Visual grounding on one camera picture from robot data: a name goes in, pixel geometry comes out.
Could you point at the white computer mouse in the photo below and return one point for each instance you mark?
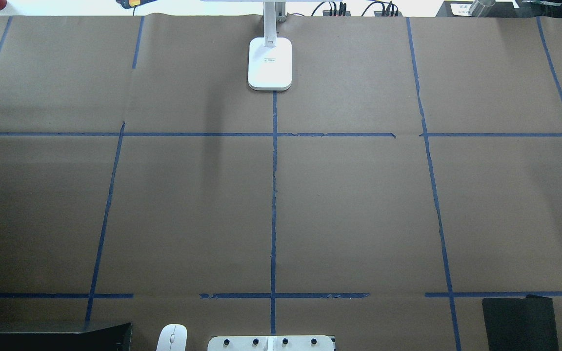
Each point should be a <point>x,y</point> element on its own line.
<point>173,337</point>

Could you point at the grey laptop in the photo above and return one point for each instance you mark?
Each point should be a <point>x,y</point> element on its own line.
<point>66,336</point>

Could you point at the black mouse pad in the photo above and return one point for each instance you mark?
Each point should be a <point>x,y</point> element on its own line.
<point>520,324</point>

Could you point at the white desk lamp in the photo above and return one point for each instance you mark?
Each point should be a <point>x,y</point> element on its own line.
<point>270,65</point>

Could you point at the far orange black usb hub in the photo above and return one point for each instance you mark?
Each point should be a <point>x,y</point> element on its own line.
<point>337,9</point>

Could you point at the orange black usb hub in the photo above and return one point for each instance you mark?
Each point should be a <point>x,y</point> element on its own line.
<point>337,9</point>
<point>388,9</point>

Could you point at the near orange black usb hub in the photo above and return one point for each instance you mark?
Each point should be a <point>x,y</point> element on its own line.
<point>388,9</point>

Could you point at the dark blue patterned pouch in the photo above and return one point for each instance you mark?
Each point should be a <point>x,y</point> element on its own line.
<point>130,4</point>

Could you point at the black box under cylinder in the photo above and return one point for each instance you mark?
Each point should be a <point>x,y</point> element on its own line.
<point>459,8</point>

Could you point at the silver metal cylinder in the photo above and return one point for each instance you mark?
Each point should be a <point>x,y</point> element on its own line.
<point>481,8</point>

